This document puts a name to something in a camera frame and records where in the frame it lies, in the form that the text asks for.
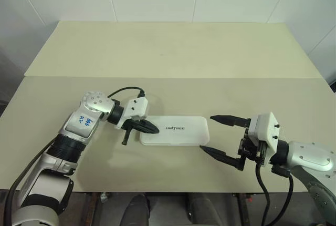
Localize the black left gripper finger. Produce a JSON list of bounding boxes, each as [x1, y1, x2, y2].
[[136, 126, 161, 135], [138, 119, 156, 128]]

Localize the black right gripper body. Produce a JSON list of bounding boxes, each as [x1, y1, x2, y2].
[[238, 128, 266, 162]]

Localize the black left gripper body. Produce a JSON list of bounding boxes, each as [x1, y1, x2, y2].
[[122, 118, 143, 146]]

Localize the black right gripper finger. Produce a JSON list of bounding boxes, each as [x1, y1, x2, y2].
[[209, 115, 251, 128], [200, 146, 247, 171]]

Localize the white rectangular box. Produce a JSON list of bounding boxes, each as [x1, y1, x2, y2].
[[139, 115, 211, 147]]

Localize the dark rounded shape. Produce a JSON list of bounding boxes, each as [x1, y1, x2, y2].
[[130, 193, 151, 226], [186, 193, 220, 226]]

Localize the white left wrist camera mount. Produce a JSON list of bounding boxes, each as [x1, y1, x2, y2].
[[115, 97, 149, 130]]

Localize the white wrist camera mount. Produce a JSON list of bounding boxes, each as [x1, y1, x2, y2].
[[115, 97, 149, 130], [248, 112, 282, 159]]

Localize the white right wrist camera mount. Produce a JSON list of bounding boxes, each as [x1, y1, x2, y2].
[[248, 112, 282, 159]]

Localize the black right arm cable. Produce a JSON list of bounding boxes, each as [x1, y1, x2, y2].
[[256, 152, 295, 226]]

